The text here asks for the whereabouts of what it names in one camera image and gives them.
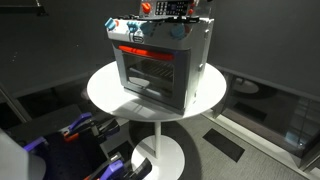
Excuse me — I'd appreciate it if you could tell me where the grey toy stove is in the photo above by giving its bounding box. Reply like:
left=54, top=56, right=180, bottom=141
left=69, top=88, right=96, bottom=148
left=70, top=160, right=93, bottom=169
left=104, top=0, right=215, bottom=116

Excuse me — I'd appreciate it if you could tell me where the purple orange bar clamp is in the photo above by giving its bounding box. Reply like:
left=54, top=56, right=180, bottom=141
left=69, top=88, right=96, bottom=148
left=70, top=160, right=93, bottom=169
left=83, top=156, right=153, bottom=180
left=22, top=136, right=48, bottom=153
left=62, top=112, right=121, bottom=143

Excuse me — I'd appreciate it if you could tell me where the dark grey mounting table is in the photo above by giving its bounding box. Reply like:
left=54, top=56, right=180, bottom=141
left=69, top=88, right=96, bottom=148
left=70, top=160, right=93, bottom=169
left=5, top=104, right=83, bottom=143

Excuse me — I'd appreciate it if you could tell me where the round white pedestal table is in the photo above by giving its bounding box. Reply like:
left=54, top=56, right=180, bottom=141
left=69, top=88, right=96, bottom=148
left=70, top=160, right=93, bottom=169
left=86, top=61, right=228, bottom=180

